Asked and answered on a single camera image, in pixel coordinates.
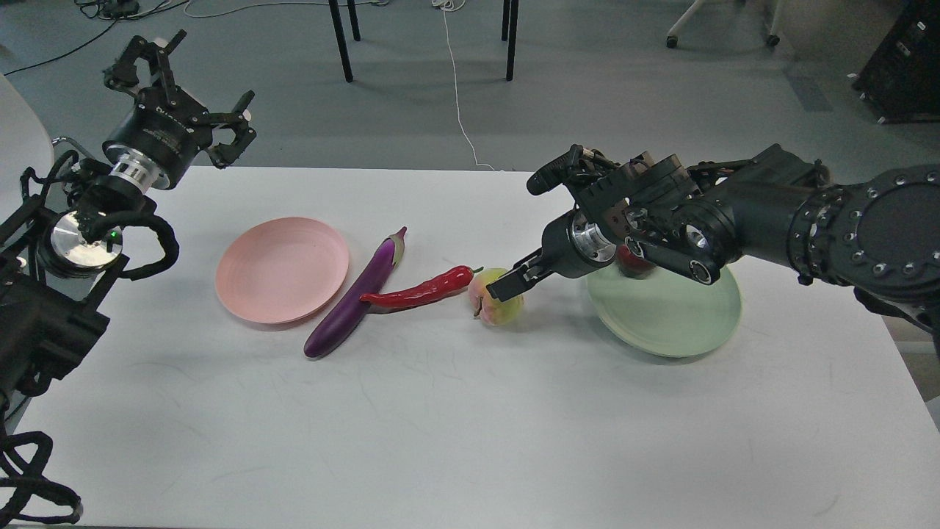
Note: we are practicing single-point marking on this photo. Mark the white chair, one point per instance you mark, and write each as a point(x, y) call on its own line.
point(24, 143)

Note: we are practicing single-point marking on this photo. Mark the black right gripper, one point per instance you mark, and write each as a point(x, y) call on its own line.
point(571, 246)

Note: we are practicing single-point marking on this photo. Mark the purple eggplant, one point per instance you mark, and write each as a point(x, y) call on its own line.
point(345, 317)

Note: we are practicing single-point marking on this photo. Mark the black cabinet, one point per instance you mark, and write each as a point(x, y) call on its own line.
point(900, 81)

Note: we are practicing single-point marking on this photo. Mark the red pomegranate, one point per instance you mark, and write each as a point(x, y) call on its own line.
point(631, 266)

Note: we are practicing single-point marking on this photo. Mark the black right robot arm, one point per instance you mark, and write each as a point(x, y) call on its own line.
point(879, 237)

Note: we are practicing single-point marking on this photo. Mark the red chili pepper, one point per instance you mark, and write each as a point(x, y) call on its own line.
point(430, 291)

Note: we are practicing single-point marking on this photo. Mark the green plate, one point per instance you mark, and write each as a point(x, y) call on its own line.
point(666, 314)

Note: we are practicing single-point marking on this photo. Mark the white office chair base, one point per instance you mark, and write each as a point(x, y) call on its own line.
point(708, 23)

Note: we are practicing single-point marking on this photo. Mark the pink plate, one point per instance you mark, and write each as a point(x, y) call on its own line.
point(282, 270)

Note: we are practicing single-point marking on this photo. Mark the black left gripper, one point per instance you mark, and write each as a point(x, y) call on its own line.
point(154, 146)

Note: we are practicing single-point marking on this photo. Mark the black table legs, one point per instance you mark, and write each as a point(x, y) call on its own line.
point(508, 27)

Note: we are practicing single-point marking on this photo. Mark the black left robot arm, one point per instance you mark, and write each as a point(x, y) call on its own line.
point(78, 224)

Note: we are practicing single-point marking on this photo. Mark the yellow pink peach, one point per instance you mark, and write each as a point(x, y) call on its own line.
point(487, 308)

